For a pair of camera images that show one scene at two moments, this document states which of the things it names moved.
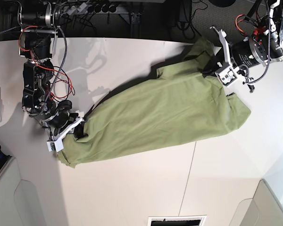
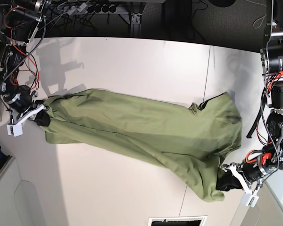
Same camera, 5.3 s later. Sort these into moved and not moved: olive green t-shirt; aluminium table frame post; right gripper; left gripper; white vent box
Moved: right gripper; olive green t-shirt; left gripper
Not moved: white vent box; aluminium table frame post
